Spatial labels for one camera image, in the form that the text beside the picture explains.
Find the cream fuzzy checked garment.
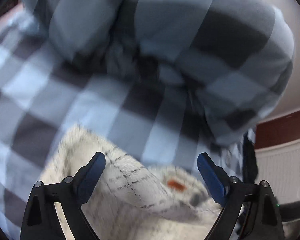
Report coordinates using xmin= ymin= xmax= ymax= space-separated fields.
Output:
xmin=40 ymin=126 xmax=222 ymax=239

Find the dark red wooden headboard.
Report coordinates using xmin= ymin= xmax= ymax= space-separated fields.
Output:
xmin=255 ymin=110 xmax=300 ymax=149

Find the blue grey checkered bedsheet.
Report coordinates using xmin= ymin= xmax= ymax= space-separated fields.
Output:
xmin=0 ymin=11 xmax=243 ymax=239

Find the blue grey checkered pillow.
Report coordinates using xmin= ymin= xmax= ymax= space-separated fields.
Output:
xmin=21 ymin=0 xmax=295 ymax=146

